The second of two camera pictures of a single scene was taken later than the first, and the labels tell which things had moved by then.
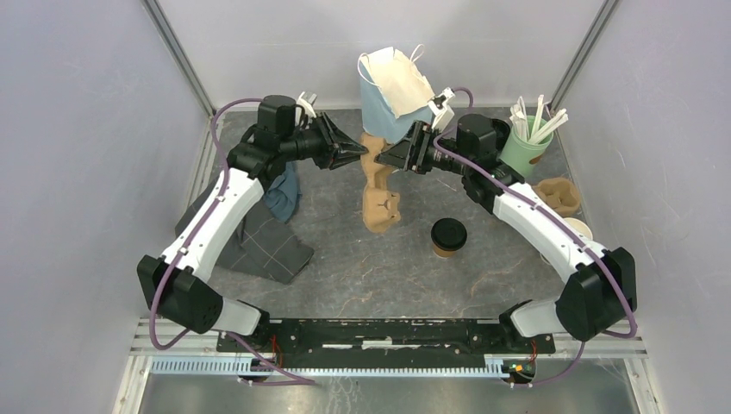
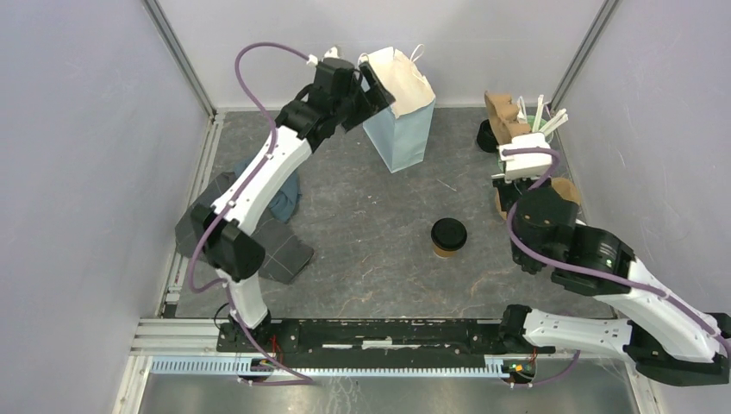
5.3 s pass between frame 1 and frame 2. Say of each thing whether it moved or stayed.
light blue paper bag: stayed
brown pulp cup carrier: moved
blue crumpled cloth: stayed
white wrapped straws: stayed
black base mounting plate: stayed
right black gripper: moved
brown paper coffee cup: stayed
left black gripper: moved
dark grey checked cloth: stayed
